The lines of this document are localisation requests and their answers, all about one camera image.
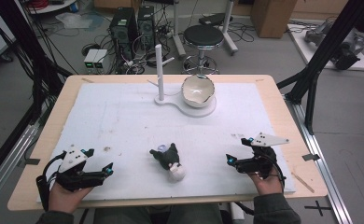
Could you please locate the white foam board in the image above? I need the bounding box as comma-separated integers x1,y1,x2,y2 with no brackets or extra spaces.
36,81,296,203

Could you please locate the person's right hand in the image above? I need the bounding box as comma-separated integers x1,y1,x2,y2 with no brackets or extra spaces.
248,172,284,197

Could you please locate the person's leg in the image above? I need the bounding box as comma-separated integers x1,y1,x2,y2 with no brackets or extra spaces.
92,205,155,224
169,203,225,224

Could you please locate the person's left hand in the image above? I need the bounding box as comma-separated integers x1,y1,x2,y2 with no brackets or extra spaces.
48,181,94,215

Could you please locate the brown cardboard box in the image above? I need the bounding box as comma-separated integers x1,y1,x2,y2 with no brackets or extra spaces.
250,0,298,39

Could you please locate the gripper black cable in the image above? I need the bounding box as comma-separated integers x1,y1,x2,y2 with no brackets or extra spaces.
41,151,68,188
258,153,287,194

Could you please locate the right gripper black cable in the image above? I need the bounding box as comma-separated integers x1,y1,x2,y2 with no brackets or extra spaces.
258,153,287,194

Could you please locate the round white table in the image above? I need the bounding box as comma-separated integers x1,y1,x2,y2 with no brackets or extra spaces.
27,0,78,15

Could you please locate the tangle of floor cables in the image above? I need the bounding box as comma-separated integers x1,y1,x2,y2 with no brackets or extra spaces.
111,46,174,76

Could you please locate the black and white plush doll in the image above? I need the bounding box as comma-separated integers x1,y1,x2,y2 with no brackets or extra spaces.
148,143,188,182

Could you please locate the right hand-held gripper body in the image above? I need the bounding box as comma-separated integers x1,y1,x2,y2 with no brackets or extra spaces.
235,132,290,180

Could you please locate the thin wooden stick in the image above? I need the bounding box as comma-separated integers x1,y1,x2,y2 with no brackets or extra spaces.
291,172,315,194

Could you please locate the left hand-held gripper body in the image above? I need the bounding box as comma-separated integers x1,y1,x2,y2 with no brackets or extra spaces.
56,145,108,191

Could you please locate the clear plastic sheet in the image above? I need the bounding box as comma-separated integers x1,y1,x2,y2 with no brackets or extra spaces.
55,12,105,31

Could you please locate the black metal frame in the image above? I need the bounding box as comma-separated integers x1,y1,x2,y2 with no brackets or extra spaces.
0,0,74,125
276,0,364,135

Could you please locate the white power supply box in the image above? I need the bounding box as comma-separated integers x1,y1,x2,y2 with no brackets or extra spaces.
83,49,99,70
93,49,109,71

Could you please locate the white floor platform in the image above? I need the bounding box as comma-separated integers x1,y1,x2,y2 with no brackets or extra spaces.
287,22,364,72

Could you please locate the black tape cross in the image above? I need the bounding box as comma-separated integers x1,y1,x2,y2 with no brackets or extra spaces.
304,200,332,217

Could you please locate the aluminium rail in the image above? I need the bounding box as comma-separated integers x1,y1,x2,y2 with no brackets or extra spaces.
284,92,354,224
0,124,42,207

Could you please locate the white peg stand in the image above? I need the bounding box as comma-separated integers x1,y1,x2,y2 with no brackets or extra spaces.
147,43,217,119

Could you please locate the chipped white ceramic bowl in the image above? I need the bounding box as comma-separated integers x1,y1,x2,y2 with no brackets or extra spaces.
180,74,217,109

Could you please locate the black tape piece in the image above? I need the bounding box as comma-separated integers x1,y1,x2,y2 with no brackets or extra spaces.
301,153,322,162
17,158,41,166

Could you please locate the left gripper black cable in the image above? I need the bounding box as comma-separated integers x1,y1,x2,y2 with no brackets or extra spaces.
41,151,68,188

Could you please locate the white post under table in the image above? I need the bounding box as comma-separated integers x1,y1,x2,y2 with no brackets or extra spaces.
230,202,245,224

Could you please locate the light wooden table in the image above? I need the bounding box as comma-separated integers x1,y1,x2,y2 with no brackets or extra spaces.
7,74,329,213

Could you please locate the white metal table leg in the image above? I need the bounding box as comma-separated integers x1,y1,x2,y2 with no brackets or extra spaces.
221,0,239,56
172,0,188,59

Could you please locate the person's right leg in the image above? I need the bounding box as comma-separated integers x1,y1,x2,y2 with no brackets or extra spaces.
169,203,225,224

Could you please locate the black round stool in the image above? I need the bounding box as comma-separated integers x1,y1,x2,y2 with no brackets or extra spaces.
181,24,225,76

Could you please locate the grey and black machine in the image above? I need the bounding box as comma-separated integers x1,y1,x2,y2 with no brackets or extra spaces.
304,21,364,71

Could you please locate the black computer tower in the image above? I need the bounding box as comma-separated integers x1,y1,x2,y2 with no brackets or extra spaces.
109,7,138,62
136,5,157,49

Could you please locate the person's left leg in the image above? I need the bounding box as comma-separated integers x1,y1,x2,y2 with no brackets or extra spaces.
92,205,155,224

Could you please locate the black wrist strap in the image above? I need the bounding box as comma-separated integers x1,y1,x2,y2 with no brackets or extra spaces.
35,175,51,213

